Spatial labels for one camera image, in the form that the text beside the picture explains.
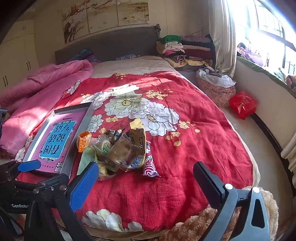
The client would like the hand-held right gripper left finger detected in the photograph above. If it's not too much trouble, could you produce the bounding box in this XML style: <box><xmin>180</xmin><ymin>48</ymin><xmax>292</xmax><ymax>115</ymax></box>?
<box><xmin>23</xmin><ymin>162</ymin><xmax>100</xmax><ymax>241</ymax></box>

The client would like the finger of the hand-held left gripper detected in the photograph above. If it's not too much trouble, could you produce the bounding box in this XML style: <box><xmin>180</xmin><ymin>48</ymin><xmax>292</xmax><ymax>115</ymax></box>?
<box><xmin>3</xmin><ymin>159</ymin><xmax>41</xmax><ymax>184</ymax></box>

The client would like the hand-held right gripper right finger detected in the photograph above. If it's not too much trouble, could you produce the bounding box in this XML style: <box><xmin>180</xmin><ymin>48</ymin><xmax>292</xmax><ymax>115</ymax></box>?
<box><xmin>193</xmin><ymin>161</ymin><xmax>271</xmax><ymax>241</ymax></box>

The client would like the long yellow snack packet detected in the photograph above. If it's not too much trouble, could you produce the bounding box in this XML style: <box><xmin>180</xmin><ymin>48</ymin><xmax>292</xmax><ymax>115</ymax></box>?
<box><xmin>98</xmin><ymin>162</ymin><xmax>116</xmax><ymax>181</ymax></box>

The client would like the light green snack packet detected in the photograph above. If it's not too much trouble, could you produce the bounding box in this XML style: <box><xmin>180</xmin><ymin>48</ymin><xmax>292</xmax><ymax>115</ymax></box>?
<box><xmin>77</xmin><ymin>148</ymin><xmax>99</xmax><ymax>175</ymax></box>

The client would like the orange snack packet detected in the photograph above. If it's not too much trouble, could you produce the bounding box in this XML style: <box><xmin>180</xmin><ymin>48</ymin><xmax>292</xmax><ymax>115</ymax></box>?
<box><xmin>77</xmin><ymin>131</ymin><xmax>92</xmax><ymax>153</ymax></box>

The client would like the grey metal tray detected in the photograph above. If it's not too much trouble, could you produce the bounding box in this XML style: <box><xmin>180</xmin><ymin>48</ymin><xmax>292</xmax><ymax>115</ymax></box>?
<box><xmin>23</xmin><ymin>102</ymin><xmax>95</xmax><ymax>179</ymax></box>

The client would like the yellow brown snack packet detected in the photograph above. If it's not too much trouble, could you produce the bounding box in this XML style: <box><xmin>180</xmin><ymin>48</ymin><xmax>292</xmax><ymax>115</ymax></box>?
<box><xmin>128</xmin><ymin>118</ymin><xmax>147</xmax><ymax>160</ymax></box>

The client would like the red floral blanket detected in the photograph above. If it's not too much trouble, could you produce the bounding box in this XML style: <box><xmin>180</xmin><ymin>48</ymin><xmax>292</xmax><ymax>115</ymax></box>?
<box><xmin>15</xmin><ymin>71</ymin><xmax>260</xmax><ymax>233</ymax></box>

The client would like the pink and blue book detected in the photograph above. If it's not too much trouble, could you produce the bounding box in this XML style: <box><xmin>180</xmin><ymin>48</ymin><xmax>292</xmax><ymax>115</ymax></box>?
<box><xmin>28</xmin><ymin>109</ymin><xmax>89</xmax><ymax>173</ymax></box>

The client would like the brown plush blanket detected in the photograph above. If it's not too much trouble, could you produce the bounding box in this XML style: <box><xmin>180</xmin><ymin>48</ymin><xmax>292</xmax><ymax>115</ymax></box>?
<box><xmin>159</xmin><ymin>185</ymin><xmax>279</xmax><ymax>241</ymax></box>

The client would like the pink swirl candy packet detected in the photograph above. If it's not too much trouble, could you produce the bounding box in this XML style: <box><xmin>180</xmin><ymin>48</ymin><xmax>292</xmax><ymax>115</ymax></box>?
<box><xmin>141</xmin><ymin>141</ymin><xmax>161</xmax><ymax>178</ymax></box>

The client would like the pink quilt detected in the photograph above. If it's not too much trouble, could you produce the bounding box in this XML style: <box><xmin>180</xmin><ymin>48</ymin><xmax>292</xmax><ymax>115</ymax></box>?
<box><xmin>0</xmin><ymin>60</ymin><xmax>94</xmax><ymax>159</ymax></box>

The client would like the white radiator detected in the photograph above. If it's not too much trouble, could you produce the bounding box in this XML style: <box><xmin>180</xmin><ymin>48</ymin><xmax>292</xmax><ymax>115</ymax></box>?
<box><xmin>281</xmin><ymin>141</ymin><xmax>296</xmax><ymax>176</ymax></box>

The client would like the red plastic bag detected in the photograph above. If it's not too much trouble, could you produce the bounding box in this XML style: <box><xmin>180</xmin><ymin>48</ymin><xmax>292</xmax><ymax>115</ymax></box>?
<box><xmin>229</xmin><ymin>91</ymin><xmax>258</xmax><ymax>120</ymax></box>

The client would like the floral fabric bag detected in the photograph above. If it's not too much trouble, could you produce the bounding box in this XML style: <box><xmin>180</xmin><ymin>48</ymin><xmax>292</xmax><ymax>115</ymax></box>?
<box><xmin>196</xmin><ymin>67</ymin><xmax>237</xmax><ymax>108</ymax></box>

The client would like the cream wardrobe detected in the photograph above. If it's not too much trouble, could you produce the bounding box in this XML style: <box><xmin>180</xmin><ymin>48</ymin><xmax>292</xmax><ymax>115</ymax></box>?
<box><xmin>0</xmin><ymin>19</ymin><xmax>40</xmax><ymax>93</ymax></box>

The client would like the blue patterned pillow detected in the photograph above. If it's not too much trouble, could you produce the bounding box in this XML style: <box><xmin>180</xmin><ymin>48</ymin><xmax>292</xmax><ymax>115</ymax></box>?
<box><xmin>74</xmin><ymin>48</ymin><xmax>99</xmax><ymax>62</ymax></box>

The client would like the green windowsill mat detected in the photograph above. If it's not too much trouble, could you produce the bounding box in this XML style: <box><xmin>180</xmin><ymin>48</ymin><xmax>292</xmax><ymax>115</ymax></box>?
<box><xmin>237</xmin><ymin>57</ymin><xmax>296</xmax><ymax>93</ymax></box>

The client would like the beige bed cover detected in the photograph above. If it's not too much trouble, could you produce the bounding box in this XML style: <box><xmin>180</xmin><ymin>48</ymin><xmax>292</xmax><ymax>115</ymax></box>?
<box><xmin>91</xmin><ymin>56</ymin><xmax>179</xmax><ymax>78</ymax></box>

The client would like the orange patterned cushion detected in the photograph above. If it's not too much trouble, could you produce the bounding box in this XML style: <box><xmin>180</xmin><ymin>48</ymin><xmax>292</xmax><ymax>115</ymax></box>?
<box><xmin>285</xmin><ymin>75</ymin><xmax>296</xmax><ymax>92</ymax></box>

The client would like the stack of folded clothes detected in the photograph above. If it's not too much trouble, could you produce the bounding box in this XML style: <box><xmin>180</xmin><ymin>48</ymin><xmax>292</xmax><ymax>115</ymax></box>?
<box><xmin>156</xmin><ymin>34</ymin><xmax>215</xmax><ymax>69</ymax></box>

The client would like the blue floral cloth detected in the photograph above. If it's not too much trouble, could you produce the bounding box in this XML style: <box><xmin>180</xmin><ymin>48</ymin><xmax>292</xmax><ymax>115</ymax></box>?
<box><xmin>116</xmin><ymin>54</ymin><xmax>141</xmax><ymax>60</ymax></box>

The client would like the purple clothing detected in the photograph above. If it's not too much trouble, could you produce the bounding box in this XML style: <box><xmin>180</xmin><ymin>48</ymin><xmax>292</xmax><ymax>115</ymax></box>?
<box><xmin>237</xmin><ymin>43</ymin><xmax>270</xmax><ymax>66</ymax></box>

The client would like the grey headboard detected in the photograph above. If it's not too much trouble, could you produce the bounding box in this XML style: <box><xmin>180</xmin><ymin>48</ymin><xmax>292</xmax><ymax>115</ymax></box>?
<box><xmin>55</xmin><ymin>24</ymin><xmax>161</xmax><ymax>65</ymax></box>

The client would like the beige curtain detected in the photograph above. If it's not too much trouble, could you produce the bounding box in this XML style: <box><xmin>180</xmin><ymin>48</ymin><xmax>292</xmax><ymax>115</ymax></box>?
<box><xmin>208</xmin><ymin>0</ymin><xmax>237</xmax><ymax>79</ymax></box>

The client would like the window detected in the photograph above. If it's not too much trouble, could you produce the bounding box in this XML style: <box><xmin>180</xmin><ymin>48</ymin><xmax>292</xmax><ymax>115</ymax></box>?
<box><xmin>233</xmin><ymin>0</ymin><xmax>296</xmax><ymax>77</ymax></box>

